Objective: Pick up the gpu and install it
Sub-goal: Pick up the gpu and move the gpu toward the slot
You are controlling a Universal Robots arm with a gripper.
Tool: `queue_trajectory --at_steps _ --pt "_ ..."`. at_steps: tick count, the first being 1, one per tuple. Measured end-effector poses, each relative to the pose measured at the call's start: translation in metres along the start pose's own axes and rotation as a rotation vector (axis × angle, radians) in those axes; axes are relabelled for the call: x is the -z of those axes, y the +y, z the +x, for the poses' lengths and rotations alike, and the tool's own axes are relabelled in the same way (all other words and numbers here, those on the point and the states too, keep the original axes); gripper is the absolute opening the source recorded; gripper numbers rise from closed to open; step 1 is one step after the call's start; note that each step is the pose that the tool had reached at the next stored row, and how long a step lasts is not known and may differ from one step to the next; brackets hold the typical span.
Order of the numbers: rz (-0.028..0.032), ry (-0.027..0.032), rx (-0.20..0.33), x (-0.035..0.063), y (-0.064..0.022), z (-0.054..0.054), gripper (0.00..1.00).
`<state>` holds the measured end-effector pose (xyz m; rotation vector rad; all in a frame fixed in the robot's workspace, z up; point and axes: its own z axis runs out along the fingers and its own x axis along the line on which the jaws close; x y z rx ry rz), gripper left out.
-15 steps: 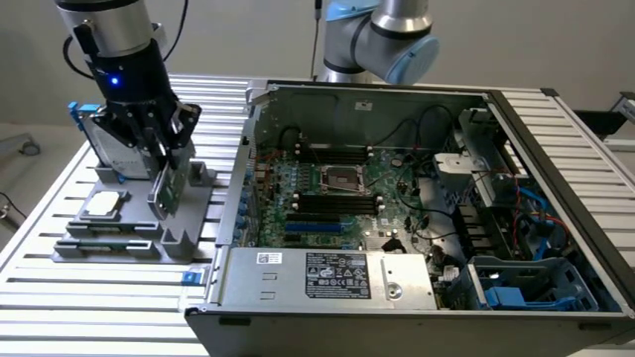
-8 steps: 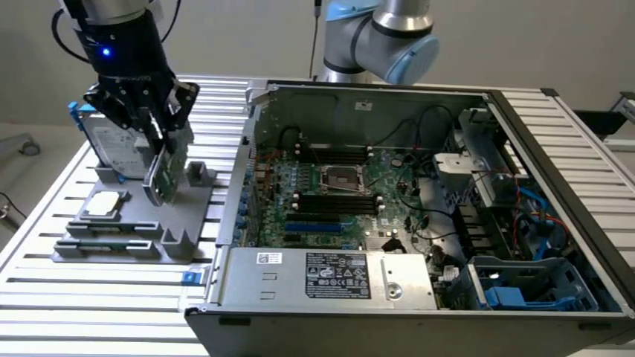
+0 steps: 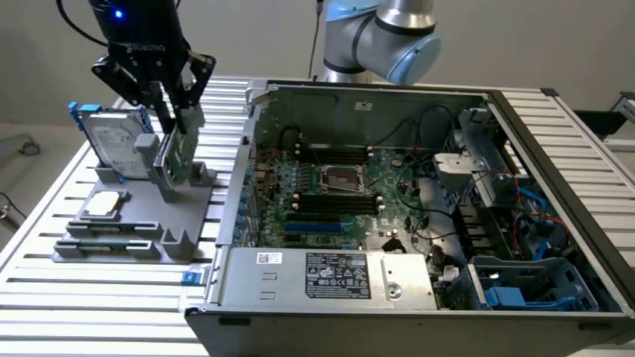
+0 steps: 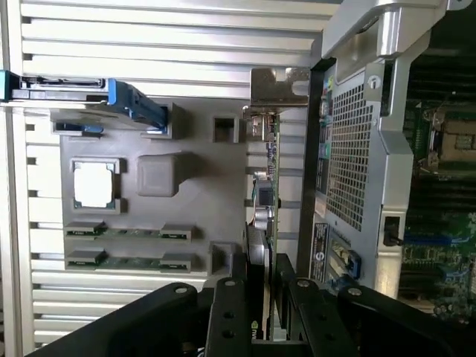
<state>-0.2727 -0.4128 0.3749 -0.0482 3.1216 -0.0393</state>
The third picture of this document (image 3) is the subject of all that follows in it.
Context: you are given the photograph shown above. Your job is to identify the silver power supply unit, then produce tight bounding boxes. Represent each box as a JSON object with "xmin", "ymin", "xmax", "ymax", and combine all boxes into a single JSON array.
[{"xmin": 215, "ymin": 247, "xmax": 438, "ymax": 311}]

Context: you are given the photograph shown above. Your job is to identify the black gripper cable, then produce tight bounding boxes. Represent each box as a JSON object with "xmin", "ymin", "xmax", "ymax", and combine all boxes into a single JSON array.
[{"xmin": 54, "ymin": 0, "xmax": 110, "ymax": 48}]

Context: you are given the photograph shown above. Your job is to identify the blue long expansion slot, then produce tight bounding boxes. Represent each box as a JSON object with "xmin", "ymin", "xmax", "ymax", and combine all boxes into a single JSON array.
[{"xmin": 283, "ymin": 222, "xmax": 344, "ymax": 234}]

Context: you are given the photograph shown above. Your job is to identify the hard disk with blue caddy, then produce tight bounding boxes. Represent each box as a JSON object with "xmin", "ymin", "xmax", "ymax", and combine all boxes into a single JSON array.
[{"xmin": 66, "ymin": 101, "xmax": 153, "ymax": 184}]

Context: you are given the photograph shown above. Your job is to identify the grey fan shroud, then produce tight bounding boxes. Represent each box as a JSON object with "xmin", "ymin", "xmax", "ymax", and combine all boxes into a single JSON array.
[{"xmin": 432, "ymin": 152, "xmax": 481, "ymax": 195}]

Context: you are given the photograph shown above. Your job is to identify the grey disk bay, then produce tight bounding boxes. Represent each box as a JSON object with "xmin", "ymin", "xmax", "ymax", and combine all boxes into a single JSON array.
[{"xmin": 466, "ymin": 254, "xmax": 598, "ymax": 312}]

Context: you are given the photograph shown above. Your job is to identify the green motherboard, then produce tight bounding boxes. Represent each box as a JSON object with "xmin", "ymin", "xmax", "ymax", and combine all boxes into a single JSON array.
[{"xmin": 241, "ymin": 143, "xmax": 450, "ymax": 254}]

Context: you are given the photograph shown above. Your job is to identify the grey parts rack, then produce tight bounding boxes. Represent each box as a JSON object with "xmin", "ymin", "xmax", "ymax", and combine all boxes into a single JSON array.
[{"xmin": 51, "ymin": 105, "xmax": 219, "ymax": 266}]

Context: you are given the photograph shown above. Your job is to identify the black long expansion slot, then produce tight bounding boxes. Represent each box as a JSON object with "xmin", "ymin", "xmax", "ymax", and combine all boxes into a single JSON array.
[{"xmin": 283, "ymin": 213, "xmax": 342, "ymax": 225}]

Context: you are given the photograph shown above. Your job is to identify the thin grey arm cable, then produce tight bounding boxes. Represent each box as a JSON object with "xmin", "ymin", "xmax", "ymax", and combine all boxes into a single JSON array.
[{"xmin": 307, "ymin": 0, "xmax": 326, "ymax": 81}]

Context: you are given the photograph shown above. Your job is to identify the silver CPU chip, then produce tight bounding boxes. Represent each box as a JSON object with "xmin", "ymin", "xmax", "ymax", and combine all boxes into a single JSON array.
[{"xmin": 79, "ymin": 190, "xmax": 131, "ymax": 217}]

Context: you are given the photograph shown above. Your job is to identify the red wire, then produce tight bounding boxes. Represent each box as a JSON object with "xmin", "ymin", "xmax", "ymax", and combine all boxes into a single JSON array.
[{"xmin": 544, "ymin": 218, "xmax": 570, "ymax": 258}]

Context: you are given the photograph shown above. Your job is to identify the green graphics card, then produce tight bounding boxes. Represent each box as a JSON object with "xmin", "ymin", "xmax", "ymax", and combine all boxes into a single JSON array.
[{"xmin": 153, "ymin": 110, "xmax": 201, "ymax": 186}]

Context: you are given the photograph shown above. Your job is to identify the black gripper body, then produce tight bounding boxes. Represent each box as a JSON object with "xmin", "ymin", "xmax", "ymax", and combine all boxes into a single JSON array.
[{"xmin": 87, "ymin": 0, "xmax": 197, "ymax": 85}]

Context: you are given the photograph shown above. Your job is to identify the aluminium profile bar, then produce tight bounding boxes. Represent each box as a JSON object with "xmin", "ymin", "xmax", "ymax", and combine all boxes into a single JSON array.
[{"xmin": 605, "ymin": 91, "xmax": 635, "ymax": 124}]

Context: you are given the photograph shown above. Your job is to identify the grey floor cable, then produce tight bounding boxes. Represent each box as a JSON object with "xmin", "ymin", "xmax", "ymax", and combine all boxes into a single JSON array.
[{"xmin": 0, "ymin": 192, "xmax": 26, "ymax": 228}]

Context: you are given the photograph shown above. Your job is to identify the blue wire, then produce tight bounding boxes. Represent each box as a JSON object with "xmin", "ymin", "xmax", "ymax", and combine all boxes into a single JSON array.
[{"xmin": 513, "ymin": 184, "xmax": 552, "ymax": 263}]

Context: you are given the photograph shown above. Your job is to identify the black looped wire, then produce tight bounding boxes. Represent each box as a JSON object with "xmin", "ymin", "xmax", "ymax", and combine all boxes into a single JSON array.
[{"xmin": 369, "ymin": 105, "xmax": 454, "ymax": 150}]

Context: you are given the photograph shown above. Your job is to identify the blue bay lever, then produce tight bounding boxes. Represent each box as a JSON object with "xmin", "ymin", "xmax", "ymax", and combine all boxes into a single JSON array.
[{"xmin": 481, "ymin": 285, "xmax": 528, "ymax": 310}]

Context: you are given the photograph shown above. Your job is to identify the black thin wire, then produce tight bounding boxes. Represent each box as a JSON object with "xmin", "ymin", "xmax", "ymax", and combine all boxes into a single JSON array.
[{"xmin": 400, "ymin": 197, "xmax": 468, "ymax": 239}]

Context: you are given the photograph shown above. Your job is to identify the black bracket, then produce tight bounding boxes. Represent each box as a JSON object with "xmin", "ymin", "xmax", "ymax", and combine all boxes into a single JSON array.
[{"xmin": 573, "ymin": 109, "xmax": 621, "ymax": 141}]

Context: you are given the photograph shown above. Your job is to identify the metal drive cage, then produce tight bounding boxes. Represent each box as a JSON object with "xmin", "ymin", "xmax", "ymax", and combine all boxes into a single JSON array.
[{"xmin": 456, "ymin": 106, "xmax": 529, "ymax": 208}]

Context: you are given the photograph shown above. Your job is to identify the CPU socket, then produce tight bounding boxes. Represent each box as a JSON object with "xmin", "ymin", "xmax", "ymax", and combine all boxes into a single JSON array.
[{"xmin": 316, "ymin": 163, "xmax": 373, "ymax": 197}]

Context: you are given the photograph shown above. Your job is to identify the black short power wire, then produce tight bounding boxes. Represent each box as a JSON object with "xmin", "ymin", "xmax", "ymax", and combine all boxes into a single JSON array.
[{"xmin": 279, "ymin": 126, "xmax": 303, "ymax": 150}]

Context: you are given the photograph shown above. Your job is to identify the black open PC case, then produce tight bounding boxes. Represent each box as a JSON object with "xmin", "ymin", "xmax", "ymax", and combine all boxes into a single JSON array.
[{"xmin": 183, "ymin": 77, "xmax": 635, "ymax": 357}]

